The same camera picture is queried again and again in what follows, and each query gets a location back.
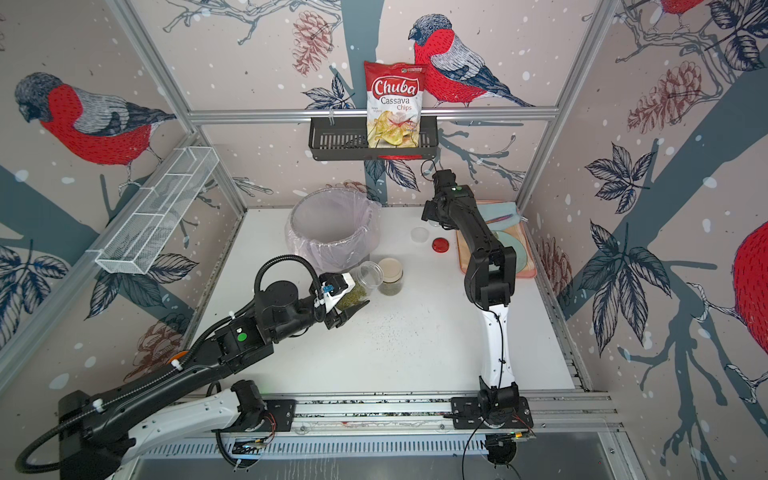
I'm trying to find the clear plastic jar lid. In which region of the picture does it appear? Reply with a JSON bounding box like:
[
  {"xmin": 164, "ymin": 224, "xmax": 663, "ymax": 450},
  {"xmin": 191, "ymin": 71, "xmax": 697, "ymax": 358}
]
[{"xmin": 410, "ymin": 227, "xmax": 430, "ymax": 244}]

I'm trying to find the red jar lid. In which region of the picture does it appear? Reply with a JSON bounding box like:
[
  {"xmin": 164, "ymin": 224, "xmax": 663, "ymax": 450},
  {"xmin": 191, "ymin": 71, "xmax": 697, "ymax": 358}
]
[{"xmin": 431, "ymin": 237, "xmax": 450, "ymax": 253}]

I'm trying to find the jar with red lid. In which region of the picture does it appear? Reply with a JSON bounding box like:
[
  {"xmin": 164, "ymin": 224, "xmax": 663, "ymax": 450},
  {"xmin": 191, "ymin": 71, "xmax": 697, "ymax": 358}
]
[{"xmin": 336, "ymin": 261, "xmax": 383, "ymax": 311}]

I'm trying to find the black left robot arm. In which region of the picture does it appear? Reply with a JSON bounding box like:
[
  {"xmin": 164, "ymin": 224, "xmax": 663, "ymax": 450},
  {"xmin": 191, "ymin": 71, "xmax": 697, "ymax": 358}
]
[{"xmin": 15, "ymin": 254, "xmax": 359, "ymax": 479}]

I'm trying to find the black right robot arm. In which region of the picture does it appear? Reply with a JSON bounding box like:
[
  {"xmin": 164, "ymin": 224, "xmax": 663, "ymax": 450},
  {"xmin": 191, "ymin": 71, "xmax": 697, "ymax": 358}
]
[{"xmin": 422, "ymin": 169, "xmax": 520, "ymax": 428}]

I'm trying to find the teal cloth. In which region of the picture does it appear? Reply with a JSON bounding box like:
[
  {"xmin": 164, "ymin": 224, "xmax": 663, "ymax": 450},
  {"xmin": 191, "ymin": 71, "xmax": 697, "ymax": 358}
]
[{"xmin": 478, "ymin": 201, "xmax": 528, "ymax": 231}]

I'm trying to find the jar with beige lid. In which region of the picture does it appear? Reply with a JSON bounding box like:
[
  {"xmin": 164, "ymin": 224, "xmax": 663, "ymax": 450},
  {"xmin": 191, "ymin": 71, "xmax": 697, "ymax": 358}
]
[{"xmin": 378, "ymin": 257, "xmax": 404, "ymax": 296}]

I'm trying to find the light green floral plate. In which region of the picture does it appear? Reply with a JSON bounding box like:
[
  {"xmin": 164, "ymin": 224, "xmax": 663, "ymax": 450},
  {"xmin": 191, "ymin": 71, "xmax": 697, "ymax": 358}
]
[{"xmin": 494, "ymin": 231, "xmax": 528, "ymax": 278}]

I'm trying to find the pink tray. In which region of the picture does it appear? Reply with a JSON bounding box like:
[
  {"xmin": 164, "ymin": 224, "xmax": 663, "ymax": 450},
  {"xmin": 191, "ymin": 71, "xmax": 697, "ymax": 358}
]
[{"xmin": 478, "ymin": 201, "xmax": 537, "ymax": 279}]

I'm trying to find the Chuba cassava chips bag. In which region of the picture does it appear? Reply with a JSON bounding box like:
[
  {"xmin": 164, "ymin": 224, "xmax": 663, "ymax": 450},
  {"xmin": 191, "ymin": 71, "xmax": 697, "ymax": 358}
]
[{"xmin": 364, "ymin": 62, "xmax": 426, "ymax": 149}]

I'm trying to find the black wall basket shelf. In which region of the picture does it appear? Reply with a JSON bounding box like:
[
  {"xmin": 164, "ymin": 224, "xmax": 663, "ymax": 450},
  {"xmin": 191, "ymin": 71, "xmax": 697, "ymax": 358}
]
[{"xmin": 308, "ymin": 116, "xmax": 439, "ymax": 161}]

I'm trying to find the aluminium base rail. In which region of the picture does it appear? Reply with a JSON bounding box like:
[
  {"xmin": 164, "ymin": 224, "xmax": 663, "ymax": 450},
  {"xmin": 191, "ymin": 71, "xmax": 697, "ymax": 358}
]
[{"xmin": 128, "ymin": 391, "xmax": 625, "ymax": 439}]

